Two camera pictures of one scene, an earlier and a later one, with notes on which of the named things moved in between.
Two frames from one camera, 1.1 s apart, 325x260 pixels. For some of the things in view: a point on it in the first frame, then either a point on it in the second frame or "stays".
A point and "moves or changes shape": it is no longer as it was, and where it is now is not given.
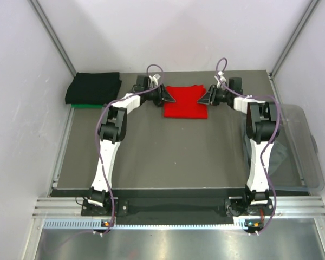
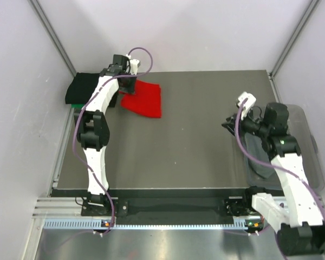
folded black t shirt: x=101 y=88 stays
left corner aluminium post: x=37 y=8 stays
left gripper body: x=156 y=96 to x=128 y=86
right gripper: x=205 y=99 to x=230 y=125
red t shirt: x=186 y=105 moves or changes shape
